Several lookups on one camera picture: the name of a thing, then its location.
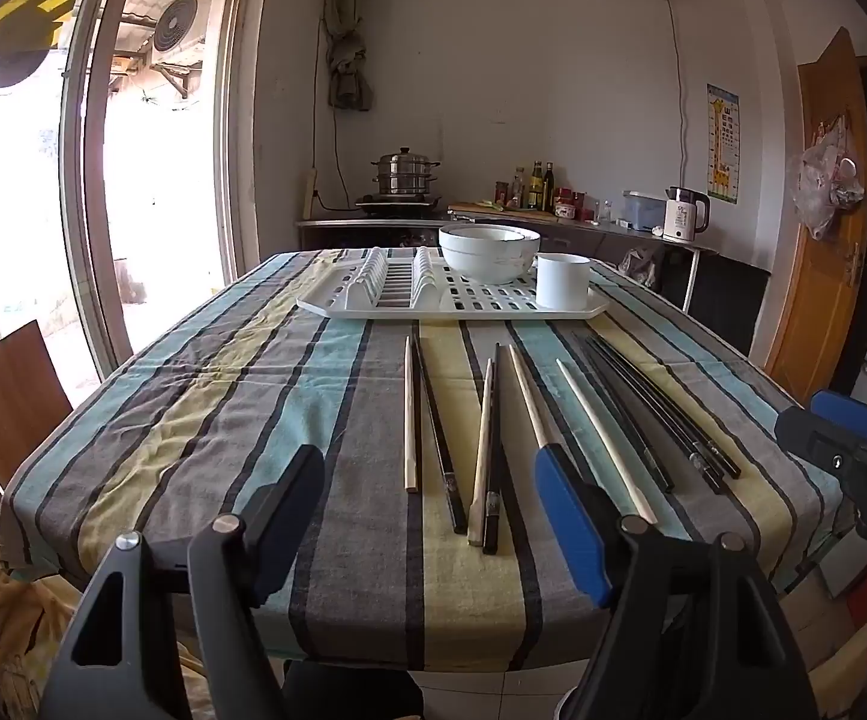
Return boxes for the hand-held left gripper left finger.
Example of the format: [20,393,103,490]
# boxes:
[39,444,327,720]

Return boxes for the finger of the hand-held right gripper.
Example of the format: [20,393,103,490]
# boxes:
[774,406,867,485]
[810,388,867,445]

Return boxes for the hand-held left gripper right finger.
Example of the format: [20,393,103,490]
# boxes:
[535,444,820,720]

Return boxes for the white cup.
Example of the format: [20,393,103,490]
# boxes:
[536,253,592,312]

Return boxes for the striped tablecloth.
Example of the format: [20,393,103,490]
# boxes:
[0,247,847,672]

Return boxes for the wooden door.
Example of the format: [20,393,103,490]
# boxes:
[767,26,867,402]

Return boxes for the white plastic dish rack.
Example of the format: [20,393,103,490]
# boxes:
[296,246,610,323]

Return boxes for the hanging plastic bags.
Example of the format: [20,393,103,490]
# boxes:
[791,116,865,241]

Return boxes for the crumpled plastic bag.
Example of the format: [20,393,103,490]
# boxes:
[619,247,659,290]

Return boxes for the white electric kettle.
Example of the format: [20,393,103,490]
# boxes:
[662,186,712,245]

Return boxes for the white ceramic bowl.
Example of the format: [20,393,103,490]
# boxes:
[439,229,541,286]
[440,223,541,247]

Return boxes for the metal kitchen counter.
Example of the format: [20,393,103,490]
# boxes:
[296,206,719,256]

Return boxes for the clear container with blue lid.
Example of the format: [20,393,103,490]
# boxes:
[623,191,667,232]

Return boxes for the wooden chair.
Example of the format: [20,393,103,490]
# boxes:
[0,319,74,488]

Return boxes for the wooden cutting board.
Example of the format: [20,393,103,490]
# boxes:
[448,201,562,220]

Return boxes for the gas stove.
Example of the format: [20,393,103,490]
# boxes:
[354,193,443,212]

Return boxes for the steel steamer pot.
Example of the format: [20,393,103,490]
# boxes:
[371,148,442,200]

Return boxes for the sliding glass door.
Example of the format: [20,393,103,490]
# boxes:
[0,0,269,391]

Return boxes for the tied grey-green curtain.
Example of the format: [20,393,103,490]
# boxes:
[324,0,374,112]

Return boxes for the outdoor air conditioner unit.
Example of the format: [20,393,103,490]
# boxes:
[149,0,205,57]

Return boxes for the yellow and black sticker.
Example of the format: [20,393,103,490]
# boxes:
[0,0,78,91]

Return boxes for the giraffe wall poster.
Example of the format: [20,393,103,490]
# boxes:
[705,82,740,203]

